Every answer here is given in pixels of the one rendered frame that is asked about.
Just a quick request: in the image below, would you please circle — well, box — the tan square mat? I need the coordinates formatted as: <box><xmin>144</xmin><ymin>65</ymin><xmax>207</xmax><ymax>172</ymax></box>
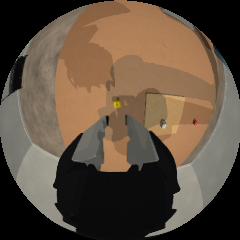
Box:
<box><xmin>144</xmin><ymin>93</ymin><xmax>185</xmax><ymax>136</ymax></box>

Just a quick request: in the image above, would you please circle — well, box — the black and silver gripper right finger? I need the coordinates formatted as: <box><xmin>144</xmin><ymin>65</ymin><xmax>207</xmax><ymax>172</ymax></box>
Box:
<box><xmin>126</xmin><ymin>115</ymin><xmax>180</xmax><ymax>194</ymax></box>

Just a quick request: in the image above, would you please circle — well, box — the white die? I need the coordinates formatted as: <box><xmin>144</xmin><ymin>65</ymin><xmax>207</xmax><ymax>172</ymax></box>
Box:
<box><xmin>160</xmin><ymin>121</ymin><xmax>167</xmax><ymax>129</ymax></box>

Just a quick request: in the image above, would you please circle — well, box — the yellow die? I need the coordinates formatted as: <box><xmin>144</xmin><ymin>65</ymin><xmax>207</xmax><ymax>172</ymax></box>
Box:
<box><xmin>113</xmin><ymin>100</ymin><xmax>121</xmax><ymax>108</ymax></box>

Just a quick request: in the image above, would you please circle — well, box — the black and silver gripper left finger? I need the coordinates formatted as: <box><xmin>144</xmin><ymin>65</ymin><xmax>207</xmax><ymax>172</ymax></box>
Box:
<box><xmin>53</xmin><ymin>115</ymin><xmax>109</xmax><ymax>189</ymax></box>

